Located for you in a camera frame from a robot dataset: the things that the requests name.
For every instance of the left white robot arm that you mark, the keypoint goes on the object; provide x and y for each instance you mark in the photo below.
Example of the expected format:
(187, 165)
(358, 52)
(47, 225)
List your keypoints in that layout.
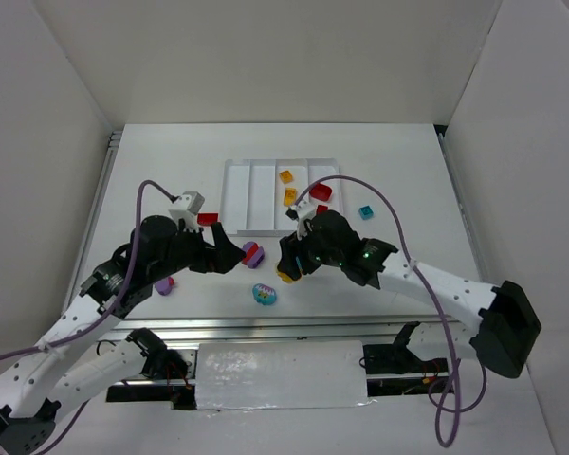
(45, 382)

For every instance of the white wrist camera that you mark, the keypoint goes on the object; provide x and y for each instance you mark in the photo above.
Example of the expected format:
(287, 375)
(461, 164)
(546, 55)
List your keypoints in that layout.
(302, 213)
(184, 210)

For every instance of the yellow square lego brick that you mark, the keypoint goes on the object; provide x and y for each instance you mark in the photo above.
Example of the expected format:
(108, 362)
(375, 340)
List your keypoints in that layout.
(286, 176)

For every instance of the aluminium frame rail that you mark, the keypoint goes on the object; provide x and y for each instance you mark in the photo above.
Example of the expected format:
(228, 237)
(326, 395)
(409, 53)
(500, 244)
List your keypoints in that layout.
(262, 329)

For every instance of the purple rounded lego brick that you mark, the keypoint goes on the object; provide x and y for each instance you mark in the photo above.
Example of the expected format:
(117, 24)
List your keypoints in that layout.
(163, 288)

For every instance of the red rectangular lego brick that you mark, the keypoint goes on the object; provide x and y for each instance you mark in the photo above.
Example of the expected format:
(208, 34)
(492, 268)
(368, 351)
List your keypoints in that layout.
(206, 219)

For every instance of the yellow butterfly lego brick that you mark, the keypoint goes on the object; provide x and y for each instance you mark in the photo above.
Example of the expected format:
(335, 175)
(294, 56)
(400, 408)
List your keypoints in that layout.
(284, 277)

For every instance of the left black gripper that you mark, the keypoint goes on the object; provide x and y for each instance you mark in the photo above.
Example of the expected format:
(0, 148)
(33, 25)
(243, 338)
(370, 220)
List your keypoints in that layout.
(207, 248)

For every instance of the white divided sorting tray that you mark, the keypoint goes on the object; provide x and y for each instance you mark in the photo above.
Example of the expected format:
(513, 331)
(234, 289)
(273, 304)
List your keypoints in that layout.
(252, 193)

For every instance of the red rounded lego brick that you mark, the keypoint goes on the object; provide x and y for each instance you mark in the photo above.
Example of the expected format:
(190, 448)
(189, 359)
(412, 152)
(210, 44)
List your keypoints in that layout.
(321, 192)

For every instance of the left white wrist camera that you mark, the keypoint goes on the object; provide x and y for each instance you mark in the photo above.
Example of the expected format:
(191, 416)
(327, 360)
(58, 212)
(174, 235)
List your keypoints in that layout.
(184, 210)

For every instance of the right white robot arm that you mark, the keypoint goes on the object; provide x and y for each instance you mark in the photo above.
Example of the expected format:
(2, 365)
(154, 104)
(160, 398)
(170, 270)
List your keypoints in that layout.
(501, 324)

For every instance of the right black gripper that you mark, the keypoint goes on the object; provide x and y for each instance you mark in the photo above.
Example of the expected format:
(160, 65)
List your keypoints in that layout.
(302, 247)

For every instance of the small teal lego brick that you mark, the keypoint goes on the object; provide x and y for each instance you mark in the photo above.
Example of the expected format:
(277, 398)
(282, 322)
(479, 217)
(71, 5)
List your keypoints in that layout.
(366, 212)

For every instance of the white foam board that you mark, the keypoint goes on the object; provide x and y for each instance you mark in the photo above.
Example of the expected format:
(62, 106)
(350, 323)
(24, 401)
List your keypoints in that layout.
(280, 376)

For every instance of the purple and red lego stack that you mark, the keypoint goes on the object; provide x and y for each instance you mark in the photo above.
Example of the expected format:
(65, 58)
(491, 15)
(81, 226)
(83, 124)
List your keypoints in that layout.
(254, 255)

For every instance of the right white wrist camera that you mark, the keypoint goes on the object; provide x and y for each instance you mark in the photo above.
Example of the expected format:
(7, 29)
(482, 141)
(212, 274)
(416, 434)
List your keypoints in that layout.
(302, 213)

